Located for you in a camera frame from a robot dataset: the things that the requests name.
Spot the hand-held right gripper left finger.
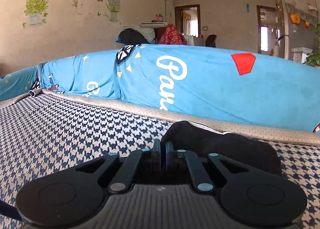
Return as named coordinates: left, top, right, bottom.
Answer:
left=75, top=139, right=162, bottom=193

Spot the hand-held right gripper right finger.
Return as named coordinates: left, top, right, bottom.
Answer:
left=165, top=140, right=253, bottom=193

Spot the black shirt with red print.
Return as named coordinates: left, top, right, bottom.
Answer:
left=161, top=120, right=288, bottom=179

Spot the houndstooth sofa cushion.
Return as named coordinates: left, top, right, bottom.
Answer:
left=0, top=89, right=320, bottom=229

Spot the table with white cloth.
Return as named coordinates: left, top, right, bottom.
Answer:
left=184, top=35, right=208, bottom=47

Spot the pale striped bedding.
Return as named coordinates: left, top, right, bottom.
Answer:
left=122, top=26, right=157, bottom=44

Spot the red floral cloth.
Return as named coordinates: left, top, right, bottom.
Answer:
left=158, top=24, right=187, bottom=45

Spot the dark dining chair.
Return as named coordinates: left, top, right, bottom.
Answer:
left=205, top=35, right=217, bottom=48

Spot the white flat board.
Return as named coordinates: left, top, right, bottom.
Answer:
left=139, top=21, right=169, bottom=28

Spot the white appliance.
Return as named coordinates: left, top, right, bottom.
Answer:
left=290, top=47, right=313, bottom=63

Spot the grey refrigerator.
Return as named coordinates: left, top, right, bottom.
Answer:
left=275, top=0, right=320, bottom=63

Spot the potted green plant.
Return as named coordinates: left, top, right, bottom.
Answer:
left=305, top=23, right=320, bottom=68

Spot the floral refrigerator cover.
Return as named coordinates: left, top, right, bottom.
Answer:
left=282, top=0, right=320, bottom=25

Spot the brown wooden door frame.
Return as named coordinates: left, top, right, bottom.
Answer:
left=174, top=4, right=201, bottom=37
left=256, top=5, right=278, bottom=55

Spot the lavender pot wall sticker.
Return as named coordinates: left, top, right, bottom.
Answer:
left=106, top=0, right=122, bottom=23

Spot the green plant wall sticker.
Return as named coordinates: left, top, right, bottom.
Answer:
left=22, top=0, right=50, bottom=28

